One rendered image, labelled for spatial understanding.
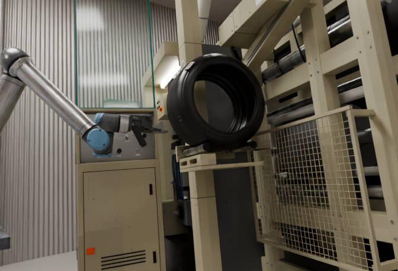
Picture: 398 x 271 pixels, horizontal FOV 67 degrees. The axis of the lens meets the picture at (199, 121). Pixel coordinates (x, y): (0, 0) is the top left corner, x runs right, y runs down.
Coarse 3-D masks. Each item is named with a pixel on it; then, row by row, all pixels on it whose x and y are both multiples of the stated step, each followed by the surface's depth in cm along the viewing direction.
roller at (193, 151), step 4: (200, 144) 162; (204, 144) 156; (208, 144) 156; (192, 148) 171; (196, 148) 165; (200, 148) 159; (204, 148) 155; (208, 148) 156; (184, 152) 184; (188, 152) 176; (192, 152) 171; (196, 152) 166; (200, 152) 162
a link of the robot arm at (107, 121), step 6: (96, 114) 148; (102, 114) 148; (108, 114) 150; (96, 120) 146; (102, 120) 147; (108, 120) 148; (114, 120) 149; (120, 120) 150; (102, 126) 146; (108, 126) 147; (114, 126) 149; (114, 132) 152
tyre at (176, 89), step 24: (192, 72) 162; (216, 72) 195; (240, 72) 174; (168, 96) 173; (192, 96) 158; (240, 96) 198; (192, 120) 157; (240, 120) 196; (192, 144) 172; (216, 144) 162; (240, 144) 168
